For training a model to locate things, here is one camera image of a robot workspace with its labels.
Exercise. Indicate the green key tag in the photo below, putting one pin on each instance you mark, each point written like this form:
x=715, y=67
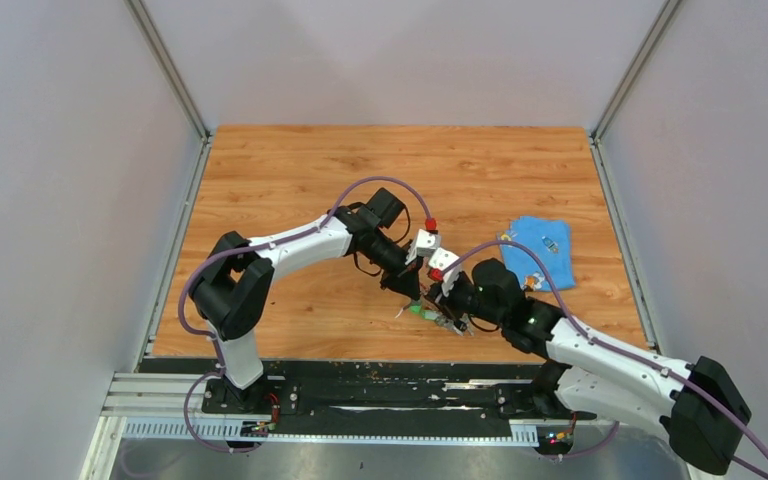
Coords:
x=420, y=310

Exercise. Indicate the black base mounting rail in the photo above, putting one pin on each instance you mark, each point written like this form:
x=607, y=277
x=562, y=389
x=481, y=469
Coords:
x=342, y=402

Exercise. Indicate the blue patterned cloth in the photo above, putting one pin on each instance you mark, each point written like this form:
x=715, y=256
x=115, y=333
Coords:
x=550, y=241

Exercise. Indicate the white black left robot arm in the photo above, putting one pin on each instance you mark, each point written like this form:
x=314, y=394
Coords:
x=230, y=289

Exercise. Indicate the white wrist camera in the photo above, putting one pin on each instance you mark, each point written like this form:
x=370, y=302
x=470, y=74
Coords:
x=443, y=269
x=425, y=244

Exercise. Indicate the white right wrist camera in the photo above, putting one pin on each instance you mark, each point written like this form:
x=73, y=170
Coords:
x=443, y=269

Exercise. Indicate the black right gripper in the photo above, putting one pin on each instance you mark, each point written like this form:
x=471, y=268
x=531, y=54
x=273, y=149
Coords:
x=443, y=303

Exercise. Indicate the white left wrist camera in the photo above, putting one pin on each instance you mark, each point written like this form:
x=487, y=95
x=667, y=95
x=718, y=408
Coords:
x=425, y=244

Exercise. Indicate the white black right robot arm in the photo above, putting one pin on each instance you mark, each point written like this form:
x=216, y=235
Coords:
x=694, y=406

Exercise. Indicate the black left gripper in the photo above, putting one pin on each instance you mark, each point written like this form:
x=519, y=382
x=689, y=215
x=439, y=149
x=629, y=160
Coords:
x=402, y=279

